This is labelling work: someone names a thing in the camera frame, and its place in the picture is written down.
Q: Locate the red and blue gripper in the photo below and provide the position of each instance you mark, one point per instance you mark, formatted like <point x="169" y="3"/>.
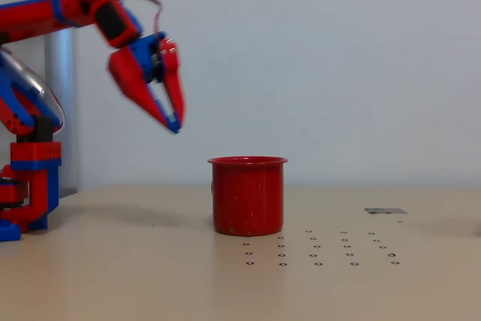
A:
<point x="144" y="59"/>

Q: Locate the grey tape patch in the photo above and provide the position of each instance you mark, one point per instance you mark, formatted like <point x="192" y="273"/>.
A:
<point x="385" y="210"/>

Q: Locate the red speckled enamel cup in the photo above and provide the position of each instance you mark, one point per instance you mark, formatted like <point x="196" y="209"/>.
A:
<point x="248" y="197"/>

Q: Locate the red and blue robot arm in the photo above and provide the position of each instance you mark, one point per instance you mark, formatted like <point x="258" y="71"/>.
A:
<point x="30" y="16"/>

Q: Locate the grey vertical metal post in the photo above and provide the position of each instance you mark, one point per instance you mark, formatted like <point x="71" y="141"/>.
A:
<point x="62" y="110"/>

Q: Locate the short grey diagonal metal strut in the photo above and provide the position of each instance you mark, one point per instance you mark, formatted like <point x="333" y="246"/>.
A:
<point x="32" y="76"/>

